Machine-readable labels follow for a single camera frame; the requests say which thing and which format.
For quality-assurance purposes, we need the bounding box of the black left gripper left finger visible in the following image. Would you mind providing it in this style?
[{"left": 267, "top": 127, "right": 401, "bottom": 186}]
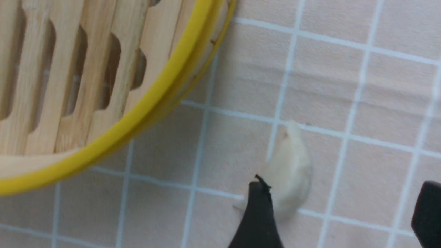
[{"left": 229, "top": 174, "right": 283, "bottom": 248}]

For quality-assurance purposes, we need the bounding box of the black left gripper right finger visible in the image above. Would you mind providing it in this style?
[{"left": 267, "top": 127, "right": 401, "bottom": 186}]
[{"left": 411, "top": 180, "right": 441, "bottom": 248}]

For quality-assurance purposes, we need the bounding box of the pale green dumpling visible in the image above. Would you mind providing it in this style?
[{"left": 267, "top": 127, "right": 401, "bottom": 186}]
[{"left": 233, "top": 120, "right": 314, "bottom": 221}]

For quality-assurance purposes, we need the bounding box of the bamboo steamer tray yellow rim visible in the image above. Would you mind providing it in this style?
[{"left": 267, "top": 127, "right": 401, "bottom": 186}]
[{"left": 1, "top": 0, "right": 237, "bottom": 196}]

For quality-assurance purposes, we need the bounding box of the beige checkered tablecloth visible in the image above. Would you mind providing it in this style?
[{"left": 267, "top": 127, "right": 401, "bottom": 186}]
[{"left": 1, "top": 0, "right": 440, "bottom": 248}]

